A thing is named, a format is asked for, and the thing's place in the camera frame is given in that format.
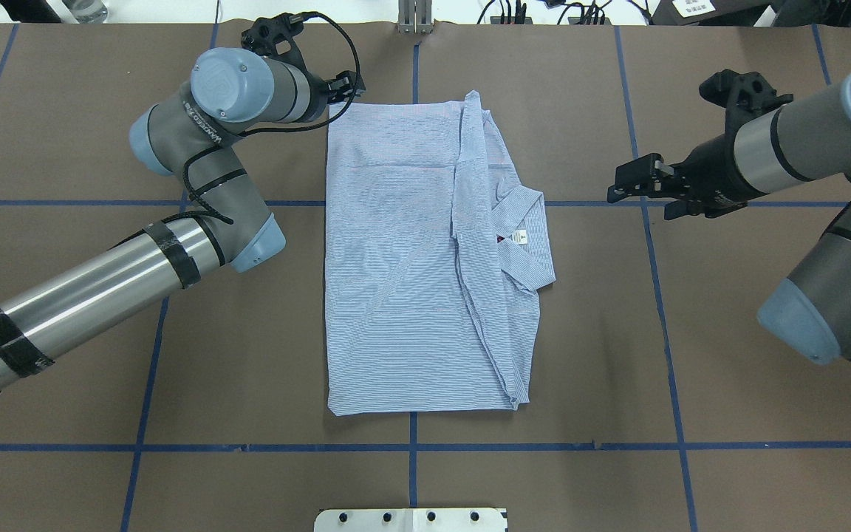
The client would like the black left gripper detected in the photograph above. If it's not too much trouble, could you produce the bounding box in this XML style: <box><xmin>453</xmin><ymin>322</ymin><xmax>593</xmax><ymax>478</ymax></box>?
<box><xmin>300</xmin><ymin>70</ymin><xmax>366</xmax><ymax>123</ymax></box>

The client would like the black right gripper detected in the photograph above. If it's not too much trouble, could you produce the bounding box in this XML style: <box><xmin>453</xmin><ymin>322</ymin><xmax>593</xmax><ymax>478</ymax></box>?
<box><xmin>606</xmin><ymin>134</ymin><xmax>754</xmax><ymax>221</ymax></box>

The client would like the blue striped button shirt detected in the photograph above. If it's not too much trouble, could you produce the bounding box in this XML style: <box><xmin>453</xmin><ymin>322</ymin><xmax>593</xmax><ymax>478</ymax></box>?
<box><xmin>324</xmin><ymin>91</ymin><xmax>556</xmax><ymax>415</ymax></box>

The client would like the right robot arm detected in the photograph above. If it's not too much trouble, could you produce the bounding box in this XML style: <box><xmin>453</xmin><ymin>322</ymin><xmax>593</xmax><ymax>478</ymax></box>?
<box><xmin>606</xmin><ymin>69</ymin><xmax>851</xmax><ymax>366</ymax></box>

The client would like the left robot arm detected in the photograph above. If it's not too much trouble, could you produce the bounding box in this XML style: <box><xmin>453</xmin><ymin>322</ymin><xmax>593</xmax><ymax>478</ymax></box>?
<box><xmin>0</xmin><ymin>47</ymin><xmax>365</xmax><ymax>391</ymax></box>

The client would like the black device with label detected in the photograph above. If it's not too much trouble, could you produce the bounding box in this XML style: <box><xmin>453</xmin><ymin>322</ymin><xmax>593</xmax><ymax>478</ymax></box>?
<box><xmin>649</xmin><ymin>1</ymin><xmax>773</xmax><ymax>27</ymax></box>

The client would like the clear water bottle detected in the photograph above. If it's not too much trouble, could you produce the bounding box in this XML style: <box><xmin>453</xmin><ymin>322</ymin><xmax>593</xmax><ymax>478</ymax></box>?
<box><xmin>62</xmin><ymin>0</ymin><xmax>109</xmax><ymax>24</ymax></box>

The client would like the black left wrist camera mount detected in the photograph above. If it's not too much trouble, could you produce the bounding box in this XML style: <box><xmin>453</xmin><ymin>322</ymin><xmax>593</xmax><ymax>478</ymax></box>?
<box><xmin>240</xmin><ymin>13</ymin><xmax>305</xmax><ymax>69</ymax></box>

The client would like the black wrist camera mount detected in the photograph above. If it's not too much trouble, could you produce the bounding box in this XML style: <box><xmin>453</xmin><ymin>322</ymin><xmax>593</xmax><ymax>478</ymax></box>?
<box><xmin>698</xmin><ymin>69</ymin><xmax>794</xmax><ymax>127</ymax></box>
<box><xmin>240</xmin><ymin>13</ymin><xmax>305</xmax><ymax>69</ymax></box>

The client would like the grey aluminium frame post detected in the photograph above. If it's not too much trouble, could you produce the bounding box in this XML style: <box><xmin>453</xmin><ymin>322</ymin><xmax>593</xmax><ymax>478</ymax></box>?
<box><xmin>397</xmin><ymin>0</ymin><xmax>434</xmax><ymax>35</ymax></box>

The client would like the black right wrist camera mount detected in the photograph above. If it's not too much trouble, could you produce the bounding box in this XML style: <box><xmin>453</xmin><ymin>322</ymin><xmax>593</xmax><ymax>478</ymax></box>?
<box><xmin>698</xmin><ymin>69</ymin><xmax>794</xmax><ymax>127</ymax></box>

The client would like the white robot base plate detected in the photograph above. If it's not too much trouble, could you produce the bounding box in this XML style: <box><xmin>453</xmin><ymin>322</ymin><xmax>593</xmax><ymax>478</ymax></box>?
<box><xmin>313</xmin><ymin>506</ymin><xmax>509</xmax><ymax>531</ymax></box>

